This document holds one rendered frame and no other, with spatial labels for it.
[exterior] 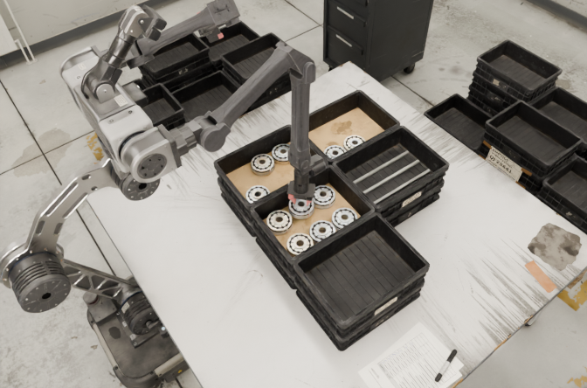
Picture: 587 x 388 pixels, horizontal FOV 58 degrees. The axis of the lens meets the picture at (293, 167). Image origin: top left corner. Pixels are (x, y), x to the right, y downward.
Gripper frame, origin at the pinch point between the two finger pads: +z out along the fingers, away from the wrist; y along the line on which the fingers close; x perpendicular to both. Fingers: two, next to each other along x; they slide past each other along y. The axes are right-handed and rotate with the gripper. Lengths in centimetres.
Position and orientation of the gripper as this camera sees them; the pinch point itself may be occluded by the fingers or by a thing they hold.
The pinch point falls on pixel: (301, 203)
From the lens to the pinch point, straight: 212.1
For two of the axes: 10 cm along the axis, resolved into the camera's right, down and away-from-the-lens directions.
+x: -2.0, 7.4, -6.4
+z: 0.1, 6.6, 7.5
